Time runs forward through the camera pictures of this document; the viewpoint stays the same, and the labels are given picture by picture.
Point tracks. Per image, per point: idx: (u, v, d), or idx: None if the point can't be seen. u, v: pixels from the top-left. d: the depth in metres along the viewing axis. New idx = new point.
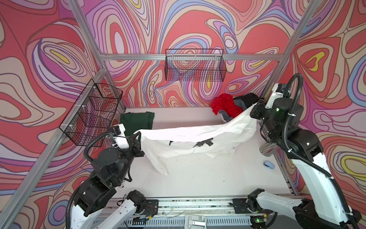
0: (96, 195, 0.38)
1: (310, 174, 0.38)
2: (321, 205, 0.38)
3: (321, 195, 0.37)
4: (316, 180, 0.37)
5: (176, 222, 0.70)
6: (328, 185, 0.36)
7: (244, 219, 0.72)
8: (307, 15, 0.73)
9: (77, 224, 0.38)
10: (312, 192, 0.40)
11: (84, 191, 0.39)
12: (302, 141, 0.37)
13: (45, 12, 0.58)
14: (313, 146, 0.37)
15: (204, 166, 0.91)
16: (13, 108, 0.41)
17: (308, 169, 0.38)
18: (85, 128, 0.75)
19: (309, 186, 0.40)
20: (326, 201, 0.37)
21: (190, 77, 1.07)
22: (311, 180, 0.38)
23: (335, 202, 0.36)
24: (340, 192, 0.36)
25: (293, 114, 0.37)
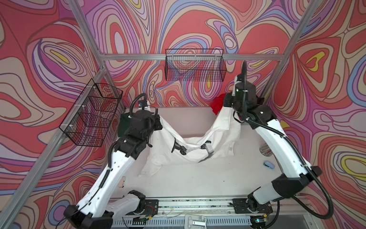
0: (134, 144, 0.47)
1: (268, 136, 0.46)
2: (286, 166, 0.44)
3: (281, 153, 0.44)
4: (274, 140, 0.45)
5: (176, 222, 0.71)
6: (281, 142, 0.44)
7: (244, 219, 0.72)
8: (308, 14, 0.72)
9: (119, 165, 0.44)
10: (276, 155, 0.46)
11: (124, 140, 0.48)
12: (257, 112, 0.47)
13: (45, 12, 0.58)
14: (267, 115, 0.47)
15: (204, 166, 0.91)
16: (13, 108, 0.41)
17: (265, 132, 0.46)
18: (85, 128, 0.75)
19: (273, 150, 0.47)
20: (285, 158, 0.43)
21: (190, 77, 1.07)
22: (272, 144, 0.46)
23: (292, 157, 0.43)
24: (294, 148, 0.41)
25: (246, 91, 0.49)
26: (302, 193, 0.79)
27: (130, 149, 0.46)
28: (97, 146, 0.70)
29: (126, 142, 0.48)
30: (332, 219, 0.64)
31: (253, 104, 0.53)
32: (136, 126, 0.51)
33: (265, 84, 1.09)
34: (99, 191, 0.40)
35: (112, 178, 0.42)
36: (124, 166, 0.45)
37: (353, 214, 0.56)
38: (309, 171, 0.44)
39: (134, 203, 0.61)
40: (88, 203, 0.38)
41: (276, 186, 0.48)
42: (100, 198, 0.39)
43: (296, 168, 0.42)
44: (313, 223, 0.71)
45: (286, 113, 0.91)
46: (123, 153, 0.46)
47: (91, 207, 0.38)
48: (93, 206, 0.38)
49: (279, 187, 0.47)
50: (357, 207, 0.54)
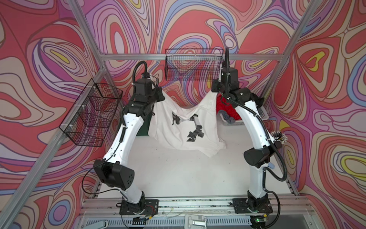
0: (141, 107, 0.51)
1: (243, 115, 0.55)
2: (254, 140, 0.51)
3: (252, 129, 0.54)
4: (247, 118, 0.54)
5: (176, 222, 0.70)
6: (254, 119, 0.52)
7: (244, 219, 0.72)
8: (308, 14, 0.73)
9: (132, 124, 0.49)
10: (248, 131, 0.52)
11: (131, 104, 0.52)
12: (237, 93, 0.53)
13: (45, 11, 0.58)
14: (247, 97, 0.53)
15: (204, 165, 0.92)
16: (13, 109, 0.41)
17: (242, 111, 0.55)
18: (85, 128, 0.75)
19: (246, 128, 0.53)
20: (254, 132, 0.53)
21: (190, 77, 1.07)
22: (245, 120, 0.56)
23: (259, 132, 0.51)
24: (262, 124, 0.52)
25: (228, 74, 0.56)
26: (302, 193, 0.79)
27: (138, 110, 0.51)
28: (97, 146, 0.70)
29: (134, 106, 0.51)
30: (332, 218, 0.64)
31: (235, 86, 0.57)
32: (140, 91, 0.53)
33: (265, 84, 1.09)
34: (120, 144, 0.46)
35: (128, 135, 0.47)
36: (135, 127, 0.50)
37: (353, 214, 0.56)
38: (271, 143, 0.51)
39: (137, 195, 0.63)
40: (114, 155, 0.44)
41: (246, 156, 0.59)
42: (122, 150, 0.45)
43: (261, 141, 0.51)
44: (313, 223, 0.71)
45: (286, 113, 0.91)
46: (133, 115, 0.50)
47: (117, 158, 0.44)
48: (119, 157, 0.44)
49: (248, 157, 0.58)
50: (357, 207, 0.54)
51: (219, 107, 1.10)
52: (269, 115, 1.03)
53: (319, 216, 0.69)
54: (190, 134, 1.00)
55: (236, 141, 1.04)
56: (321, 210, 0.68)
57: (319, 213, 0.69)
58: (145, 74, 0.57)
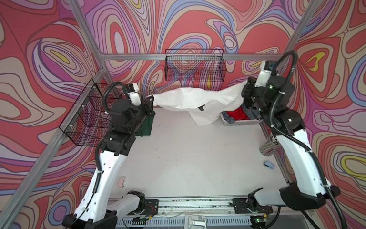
0: (122, 140, 0.43)
1: (290, 147, 0.41)
2: (301, 181, 0.41)
3: (301, 167, 0.40)
4: (296, 152, 0.40)
5: (176, 222, 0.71)
6: (305, 156, 0.39)
7: (244, 219, 0.72)
8: (308, 14, 0.73)
9: (109, 166, 0.40)
10: (295, 168, 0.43)
11: (109, 137, 0.44)
12: (285, 119, 0.40)
13: (45, 12, 0.58)
14: (295, 125, 0.39)
15: (204, 165, 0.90)
16: (13, 109, 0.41)
17: (289, 142, 0.40)
18: (85, 128, 0.75)
19: (292, 162, 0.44)
20: (304, 172, 0.40)
21: (190, 77, 1.07)
22: (293, 154, 0.41)
23: (312, 174, 0.38)
24: (318, 165, 0.39)
25: (283, 93, 0.39)
26: None
27: (118, 147, 0.42)
28: (97, 146, 0.70)
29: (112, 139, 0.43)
30: (332, 219, 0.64)
31: (282, 107, 0.40)
32: (117, 121, 0.40)
33: None
34: (95, 195, 0.38)
35: (104, 181, 0.39)
36: (115, 166, 0.41)
37: (353, 214, 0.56)
38: (328, 191, 0.38)
39: (133, 203, 0.61)
40: (86, 211, 0.37)
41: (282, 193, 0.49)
42: (97, 202, 0.38)
43: (315, 187, 0.38)
44: None
45: None
46: (112, 152, 0.42)
47: (90, 213, 0.37)
48: (92, 212, 0.37)
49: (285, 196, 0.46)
50: (357, 207, 0.54)
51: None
52: None
53: (319, 216, 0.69)
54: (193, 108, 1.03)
55: (236, 140, 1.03)
56: (321, 210, 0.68)
57: (319, 214, 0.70)
58: (131, 86, 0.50)
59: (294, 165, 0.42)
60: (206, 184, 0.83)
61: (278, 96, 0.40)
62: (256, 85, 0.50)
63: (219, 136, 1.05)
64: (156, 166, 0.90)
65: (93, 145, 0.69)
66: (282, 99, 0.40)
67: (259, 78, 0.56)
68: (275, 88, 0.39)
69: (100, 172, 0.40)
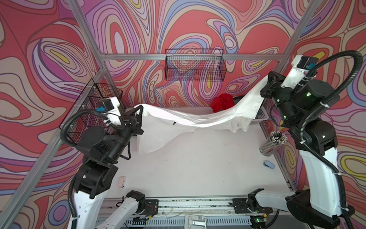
0: (97, 176, 0.35)
1: (315, 166, 0.36)
2: (316, 197, 0.38)
3: (321, 188, 0.37)
4: (320, 173, 0.36)
5: (176, 222, 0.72)
6: (331, 179, 0.35)
7: (244, 219, 0.72)
8: (308, 14, 0.73)
9: (86, 210, 0.35)
10: (313, 186, 0.39)
11: (82, 175, 0.36)
12: (318, 134, 0.33)
13: (45, 12, 0.58)
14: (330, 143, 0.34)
15: (204, 165, 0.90)
16: (13, 108, 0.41)
17: (315, 162, 0.36)
18: (85, 128, 0.75)
19: (311, 179, 0.38)
20: (323, 193, 0.37)
21: (190, 77, 1.07)
22: (315, 173, 0.37)
23: (333, 197, 0.35)
24: (342, 189, 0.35)
25: (326, 105, 0.31)
26: None
27: (94, 189, 0.35)
28: None
29: (86, 179, 0.35)
30: None
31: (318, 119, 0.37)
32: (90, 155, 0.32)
33: None
34: None
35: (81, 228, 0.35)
36: (92, 210, 0.36)
37: (352, 214, 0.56)
38: (346, 215, 0.38)
39: (129, 210, 0.59)
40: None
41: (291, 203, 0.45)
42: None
43: (332, 208, 0.36)
44: None
45: None
46: (87, 192, 0.35)
47: None
48: None
49: (294, 207, 0.44)
50: (357, 207, 0.54)
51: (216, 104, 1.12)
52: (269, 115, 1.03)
53: None
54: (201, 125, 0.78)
55: (236, 140, 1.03)
56: None
57: None
58: (107, 102, 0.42)
59: (314, 183, 0.38)
60: (207, 183, 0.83)
61: (316, 108, 0.32)
62: (283, 86, 0.42)
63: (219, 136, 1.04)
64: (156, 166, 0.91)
65: None
66: (321, 112, 0.32)
67: (287, 78, 0.42)
68: (314, 97, 0.31)
69: (76, 217, 0.35)
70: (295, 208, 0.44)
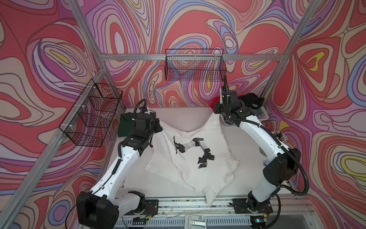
0: (139, 140, 0.55)
1: (249, 130, 0.55)
2: (267, 150, 0.50)
3: (261, 140, 0.51)
4: (253, 130, 0.54)
5: (176, 222, 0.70)
6: (261, 132, 0.52)
7: (244, 219, 0.72)
8: (307, 15, 0.73)
9: (128, 156, 0.50)
10: (259, 144, 0.53)
11: (131, 138, 0.56)
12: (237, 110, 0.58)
13: (45, 12, 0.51)
14: (247, 112, 0.58)
15: None
16: (13, 108, 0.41)
17: (248, 128, 0.55)
18: (85, 128, 0.75)
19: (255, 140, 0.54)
20: (265, 143, 0.50)
21: (190, 77, 1.07)
22: (253, 134, 0.54)
23: (270, 141, 0.49)
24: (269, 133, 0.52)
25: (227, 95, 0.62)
26: None
27: (137, 144, 0.54)
28: (97, 146, 0.70)
29: (133, 140, 0.55)
30: (332, 219, 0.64)
31: (237, 105, 0.63)
32: (139, 127, 0.58)
33: (265, 85, 1.09)
34: (112, 176, 0.44)
35: (122, 167, 0.47)
36: (130, 160, 0.50)
37: (353, 214, 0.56)
38: (284, 148, 0.47)
39: (134, 202, 0.61)
40: (102, 188, 0.42)
41: (264, 173, 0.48)
42: (112, 182, 0.43)
43: (274, 150, 0.47)
44: (313, 223, 0.71)
45: (286, 113, 0.91)
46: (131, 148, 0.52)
47: (105, 191, 0.41)
48: (107, 190, 0.41)
49: (268, 175, 0.51)
50: (357, 207, 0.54)
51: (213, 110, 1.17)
52: (269, 115, 1.03)
53: (319, 216, 0.72)
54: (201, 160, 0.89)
55: (236, 141, 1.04)
56: (320, 210, 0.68)
57: (319, 214, 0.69)
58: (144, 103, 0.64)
59: (259, 141, 0.52)
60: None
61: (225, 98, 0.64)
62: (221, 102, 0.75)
63: None
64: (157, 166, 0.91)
65: (93, 145, 0.69)
66: (231, 100, 0.61)
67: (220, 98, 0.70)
68: None
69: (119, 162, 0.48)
70: (271, 177, 0.49)
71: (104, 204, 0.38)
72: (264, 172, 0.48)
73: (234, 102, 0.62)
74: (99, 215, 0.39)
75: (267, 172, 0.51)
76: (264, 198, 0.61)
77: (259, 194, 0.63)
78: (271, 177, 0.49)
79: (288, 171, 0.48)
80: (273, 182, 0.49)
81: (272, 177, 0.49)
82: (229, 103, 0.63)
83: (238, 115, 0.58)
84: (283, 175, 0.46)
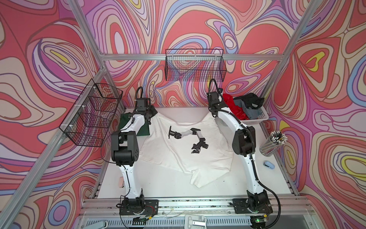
0: (144, 111, 0.75)
1: (223, 116, 0.77)
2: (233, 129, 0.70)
3: (229, 121, 0.73)
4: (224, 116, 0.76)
5: (176, 222, 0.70)
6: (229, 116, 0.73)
7: (244, 219, 0.72)
8: (307, 15, 0.73)
9: (138, 116, 0.71)
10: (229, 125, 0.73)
11: (137, 108, 0.80)
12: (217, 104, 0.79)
13: (45, 12, 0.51)
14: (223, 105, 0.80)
15: (204, 164, 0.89)
16: (13, 109, 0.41)
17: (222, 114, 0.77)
18: (85, 128, 0.75)
19: (226, 123, 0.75)
20: (232, 124, 0.70)
21: (190, 77, 1.07)
22: (225, 119, 0.76)
23: (235, 122, 0.69)
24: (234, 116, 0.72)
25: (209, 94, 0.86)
26: (302, 193, 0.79)
27: (143, 113, 0.74)
28: (97, 146, 0.70)
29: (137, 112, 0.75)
30: (332, 218, 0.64)
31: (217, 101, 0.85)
32: (140, 104, 0.79)
33: (265, 85, 1.09)
34: (132, 124, 0.63)
35: (136, 122, 0.65)
36: (140, 120, 0.70)
37: (353, 214, 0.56)
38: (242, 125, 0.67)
39: (138, 189, 0.66)
40: (127, 128, 0.60)
41: (233, 146, 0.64)
42: (133, 126, 0.62)
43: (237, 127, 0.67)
44: (313, 223, 0.71)
45: (286, 113, 0.91)
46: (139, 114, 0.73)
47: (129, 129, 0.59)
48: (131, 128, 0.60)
49: (234, 147, 0.70)
50: (357, 207, 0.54)
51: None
52: (269, 115, 1.03)
53: (319, 216, 0.72)
54: (195, 146, 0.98)
55: None
56: (320, 209, 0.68)
57: (319, 214, 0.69)
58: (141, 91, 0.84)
59: (229, 124, 0.73)
60: (203, 180, 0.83)
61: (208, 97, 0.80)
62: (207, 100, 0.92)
63: (220, 135, 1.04)
64: (157, 165, 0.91)
65: (93, 145, 0.69)
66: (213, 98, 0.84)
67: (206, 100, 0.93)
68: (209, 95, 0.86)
69: (133, 119, 0.68)
70: (236, 147, 0.68)
71: (132, 134, 0.55)
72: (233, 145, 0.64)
73: (215, 98, 0.84)
74: (130, 143, 0.55)
75: (234, 144, 0.69)
76: (253, 186, 0.67)
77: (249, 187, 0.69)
78: (236, 147, 0.68)
79: (248, 144, 0.66)
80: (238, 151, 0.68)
81: (237, 147, 0.68)
82: (210, 99, 0.87)
83: (216, 107, 0.80)
84: (243, 146, 0.65)
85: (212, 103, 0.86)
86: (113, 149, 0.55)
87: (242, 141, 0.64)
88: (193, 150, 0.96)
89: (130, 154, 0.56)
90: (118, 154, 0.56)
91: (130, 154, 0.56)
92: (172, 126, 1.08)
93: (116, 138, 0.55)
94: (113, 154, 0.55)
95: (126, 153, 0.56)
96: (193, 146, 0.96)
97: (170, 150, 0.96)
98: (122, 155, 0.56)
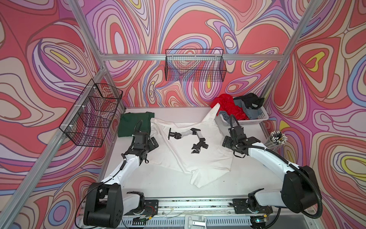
0: (139, 152, 0.63)
1: (258, 156, 0.57)
2: (278, 171, 0.49)
3: (269, 161, 0.52)
4: (259, 154, 0.56)
5: (176, 222, 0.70)
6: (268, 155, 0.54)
7: (244, 219, 0.72)
8: (307, 15, 0.73)
9: (131, 159, 0.58)
10: (270, 167, 0.53)
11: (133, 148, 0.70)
12: (243, 139, 0.69)
13: (45, 12, 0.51)
14: (252, 140, 0.64)
15: (203, 163, 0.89)
16: (13, 108, 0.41)
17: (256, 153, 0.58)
18: (85, 128, 0.75)
19: (265, 164, 0.55)
20: (273, 164, 0.51)
21: (190, 77, 1.07)
22: (262, 160, 0.56)
23: (279, 161, 0.50)
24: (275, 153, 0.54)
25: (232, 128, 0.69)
26: None
27: (138, 152, 0.63)
28: (97, 146, 0.70)
29: (134, 150, 0.65)
30: (332, 218, 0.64)
31: (243, 136, 0.70)
32: (138, 140, 0.68)
33: (265, 85, 1.09)
34: (120, 171, 0.50)
35: (128, 166, 0.54)
36: (134, 163, 0.57)
37: (353, 214, 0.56)
38: (292, 166, 0.47)
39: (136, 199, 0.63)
40: (112, 178, 0.47)
41: (284, 200, 0.47)
42: (121, 175, 0.49)
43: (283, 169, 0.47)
44: (313, 223, 0.71)
45: (286, 113, 0.91)
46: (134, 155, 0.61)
47: (115, 180, 0.46)
48: (117, 179, 0.47)
49: (288, 200, 0.45)
50: (357, 207, 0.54)
51: (219, 107, 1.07)
52: (269, 115, 1.03)
53: (319, 216, 0.72)
54: (195, 146, 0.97)
55: None
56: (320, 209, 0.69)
57: None
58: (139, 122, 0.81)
59: (269, 165, 0.53)
60: (202, 180, 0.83)
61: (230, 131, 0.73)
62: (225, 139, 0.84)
63: (220, 135, 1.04)
64: (157, 166, 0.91)
65: (93, 145, 0.69)
66: (237, 132, 0.70)
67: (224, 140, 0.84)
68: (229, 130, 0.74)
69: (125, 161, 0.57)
70: (291, 202, 0.44)
71: (116, 189, 0.42)
72: (282, 197, 0.47)
73: (240, 133, 0.70)
74: (110, 201, 0.41)
75: (286, 197, 0.46)
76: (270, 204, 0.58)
77: (263, 202, 0.62)
78: (292, 203, 0.44)
79: (308, 195, 0.44)
80: (295, 209, 0.44)
81: (292, 202, 0.44)
82: (235, 134, 0.71)
83: (245, 143, 0.63)
84: (302, 199, 0.42)
85: (238, 138, 0.69)
86: (87, 209, 0.41)
87: (299, 192, 0.42)
88: (193, 150, 0.96)
89: (107, 217, 0.41)
90: (93, 217, 0.41)
91: (108, 218, 0.41)
92: (172, 128, 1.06)
93: (94, 193, 0.42)
94: (86, 216, 0.41)
95: (103, 216, 0.41)
96: (193, 146, 0.96)
97: (171, 151, 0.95)
98: (96, 219, 0.41)
